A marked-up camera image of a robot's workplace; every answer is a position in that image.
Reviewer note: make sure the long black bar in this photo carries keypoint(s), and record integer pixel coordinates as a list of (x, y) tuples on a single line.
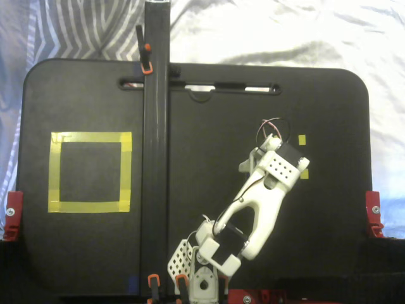
[(155, 126)]

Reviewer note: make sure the red corner clamp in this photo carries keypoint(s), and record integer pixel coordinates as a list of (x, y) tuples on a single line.
[(373, 202), (14, 202)]

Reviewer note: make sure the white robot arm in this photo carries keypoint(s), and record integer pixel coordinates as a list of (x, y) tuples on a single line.
[(259, 206)]

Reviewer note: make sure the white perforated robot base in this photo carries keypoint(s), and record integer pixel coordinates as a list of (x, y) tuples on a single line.
[(178, 259)]

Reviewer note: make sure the yellow tape square outline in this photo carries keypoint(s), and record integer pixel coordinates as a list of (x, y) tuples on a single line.
[(88, 137)]

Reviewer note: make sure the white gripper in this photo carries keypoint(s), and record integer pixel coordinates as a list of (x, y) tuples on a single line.
[(246, 165)]

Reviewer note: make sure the red base bracket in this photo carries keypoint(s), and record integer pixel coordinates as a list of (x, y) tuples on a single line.
[(259, 297)]

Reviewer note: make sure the small yellow tape marker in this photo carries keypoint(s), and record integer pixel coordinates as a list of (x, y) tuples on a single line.
[(302, 140), (305, 175)]

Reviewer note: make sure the white gray patterned bed sheet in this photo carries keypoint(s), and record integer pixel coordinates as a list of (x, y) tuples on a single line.
[(284, 31)]

